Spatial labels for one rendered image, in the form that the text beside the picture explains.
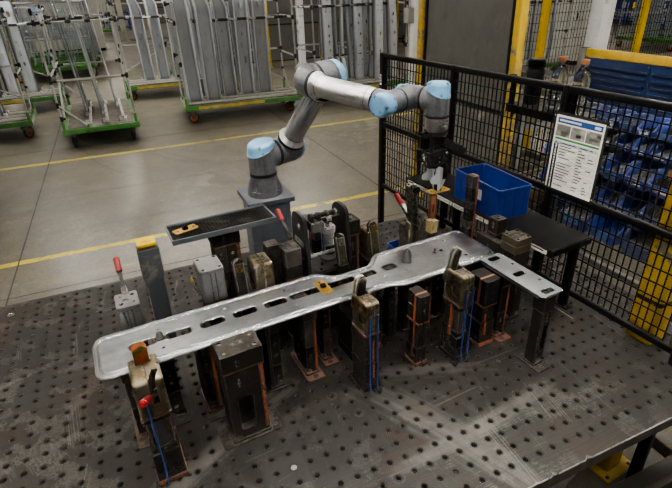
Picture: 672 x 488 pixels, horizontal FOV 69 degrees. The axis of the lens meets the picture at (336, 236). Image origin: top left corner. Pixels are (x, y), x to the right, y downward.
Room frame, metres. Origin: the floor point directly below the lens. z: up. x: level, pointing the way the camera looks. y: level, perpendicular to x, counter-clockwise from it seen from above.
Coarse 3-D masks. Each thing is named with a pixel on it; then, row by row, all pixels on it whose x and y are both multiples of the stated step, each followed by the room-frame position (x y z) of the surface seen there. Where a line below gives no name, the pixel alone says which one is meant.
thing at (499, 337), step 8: (504, 280) 1.44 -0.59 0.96; (504, 288) 1.45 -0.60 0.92; (504, 296) 1.45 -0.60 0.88; (496, 304) 1.45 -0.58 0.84; (504, 304) 1.45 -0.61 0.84; (496, 312) 1.45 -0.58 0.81; (504, 312) 1.46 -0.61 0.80; (496, 320) 1.44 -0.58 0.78; (504, 320) 1.46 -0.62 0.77; (496, 328) 1.44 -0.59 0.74; (496, 336) 1.44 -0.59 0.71; (504, 336) 1.44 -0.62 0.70
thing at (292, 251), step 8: (288, 240) 1.57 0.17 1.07; (280, 248) 1.51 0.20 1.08; (288, 248) 1.50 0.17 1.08; (296, 248) 1.50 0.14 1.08; (288, 256) 1.48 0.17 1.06; (296, 256) 1.49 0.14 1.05; (280, 264) 1.52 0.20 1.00; (288, 264) 1.48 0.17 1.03; (296, 264) 1.49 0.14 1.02; (288, 272) 1.48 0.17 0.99; (296, 272) 1.49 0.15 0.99; (288, 280) 1.48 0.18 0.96; (288, 328) 1.51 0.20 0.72
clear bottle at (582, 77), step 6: (582, 60) 1.86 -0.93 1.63; (588, 60) 1.85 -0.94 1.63; (582, 66) 1.86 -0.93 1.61; (588, 66) 1.86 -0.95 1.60; (576, 72) 1.88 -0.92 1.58; (582, 72) 1.85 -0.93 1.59; (588, 72) 1.85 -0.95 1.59; (576, 78) 1.86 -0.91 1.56; (582, 78) 1.84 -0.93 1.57; (588, 78) 1.84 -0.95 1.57; (582, 84) 1.84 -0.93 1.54; (588, 84) 1.84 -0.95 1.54; (582, 96) 1.84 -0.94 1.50; (582, 102) 1.84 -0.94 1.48; (576, 108) 1.84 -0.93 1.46; (582, 108) 1.84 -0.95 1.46
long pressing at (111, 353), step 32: (384, 256) 1.56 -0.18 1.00; (416, 256) 1.55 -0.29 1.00; (480, 256) 1.54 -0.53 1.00; (288, 288) 1.36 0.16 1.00; (352, 288) 1.35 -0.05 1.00; (384, 288) 1.36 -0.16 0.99; (160, 320) 1.21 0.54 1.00; (192, 320) 1.20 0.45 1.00; (256, 320) 1.19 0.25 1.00; (288, 320) 1.21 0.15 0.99; (96, 352) 1.07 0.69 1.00; (128, 352) 1.07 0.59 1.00; (160, 352) 1.06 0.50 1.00
